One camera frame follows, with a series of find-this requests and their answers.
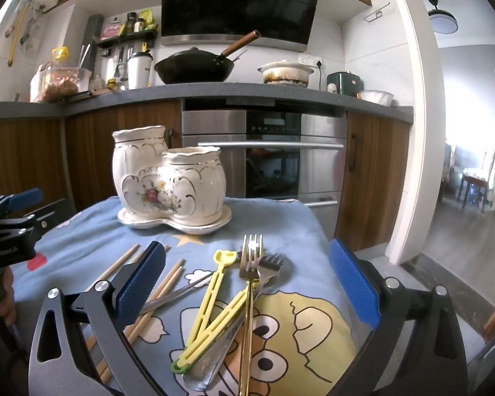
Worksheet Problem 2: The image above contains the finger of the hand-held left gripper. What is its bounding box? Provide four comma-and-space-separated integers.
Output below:
0, 188, 43, 220
8, 199, 67, 237

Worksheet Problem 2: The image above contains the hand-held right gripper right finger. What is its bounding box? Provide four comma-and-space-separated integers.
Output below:
328, 238, 468, 396

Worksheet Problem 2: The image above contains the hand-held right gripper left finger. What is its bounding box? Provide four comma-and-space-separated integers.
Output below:
28, 240, 168, 396

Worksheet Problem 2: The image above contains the thin silver metal utensil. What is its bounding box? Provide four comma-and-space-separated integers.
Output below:
139, 272, 214, 313

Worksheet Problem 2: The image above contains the yellow plastic utensil green tip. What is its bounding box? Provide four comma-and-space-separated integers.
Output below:
171, 282, 258, 376

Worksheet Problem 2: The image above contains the white floral ceramic utensil holder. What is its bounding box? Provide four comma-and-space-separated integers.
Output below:
112, 126, 227, 220

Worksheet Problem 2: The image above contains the gold handled fork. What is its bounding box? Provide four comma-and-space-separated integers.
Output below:
237, 234, 265, 396

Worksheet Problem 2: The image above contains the person's left hand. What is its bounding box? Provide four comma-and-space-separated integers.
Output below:
0, 267, 19, 327

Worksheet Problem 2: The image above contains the blue cartoon printed blanket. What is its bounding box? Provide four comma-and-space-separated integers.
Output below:
14, 196, 366, 396

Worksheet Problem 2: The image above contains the white ceramic drip tray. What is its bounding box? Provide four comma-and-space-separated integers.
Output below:
117, 206, 233, 236

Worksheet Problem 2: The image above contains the clear plastic food container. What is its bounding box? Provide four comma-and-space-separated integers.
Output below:
30, 66, 92, 103

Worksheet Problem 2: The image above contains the stainless steel built-in oven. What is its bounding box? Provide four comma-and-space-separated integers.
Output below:
181, 109, 347, 236

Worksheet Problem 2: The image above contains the oil bottle yellow cap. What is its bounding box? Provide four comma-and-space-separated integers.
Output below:
51, 47, 71, 69

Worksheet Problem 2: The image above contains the wooden chair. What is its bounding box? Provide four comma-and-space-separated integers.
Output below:
458, 148, 495, 211

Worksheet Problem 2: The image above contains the white tumbler black lid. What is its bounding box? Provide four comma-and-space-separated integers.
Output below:
127, 49, 153, 90

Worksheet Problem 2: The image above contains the pink packet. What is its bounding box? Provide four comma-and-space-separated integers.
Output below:
101, 22, 122, 41

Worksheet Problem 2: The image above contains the white bowl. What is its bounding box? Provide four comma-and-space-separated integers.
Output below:
360, 90, 394, 107

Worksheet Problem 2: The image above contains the green kitchen appliance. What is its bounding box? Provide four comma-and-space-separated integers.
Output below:
327, 71, 364, 95

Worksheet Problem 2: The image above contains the grey kitchen countertop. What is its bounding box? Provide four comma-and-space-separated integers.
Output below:
0, 82, 414, 122

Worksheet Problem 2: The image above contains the white stained clay pot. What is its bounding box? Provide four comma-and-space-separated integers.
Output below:
258, 61, 315, 88

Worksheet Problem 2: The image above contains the round ceiling lamp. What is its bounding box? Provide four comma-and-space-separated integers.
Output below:
428, 0, 458, 34

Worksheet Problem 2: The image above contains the black range hood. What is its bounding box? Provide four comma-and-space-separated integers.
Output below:
161, 0, 324, 47

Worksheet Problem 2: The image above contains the yellow hose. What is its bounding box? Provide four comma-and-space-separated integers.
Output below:
8, 2, 29, 67

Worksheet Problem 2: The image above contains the black wall rack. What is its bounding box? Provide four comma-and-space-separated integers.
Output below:
93, 30, 157, 49

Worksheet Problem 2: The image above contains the black wok wooden handle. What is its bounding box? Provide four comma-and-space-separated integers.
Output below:
154, 30, 261, 84

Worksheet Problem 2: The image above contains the white wall towel holder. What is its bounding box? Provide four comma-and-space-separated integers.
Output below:
364, 2, 390, 22

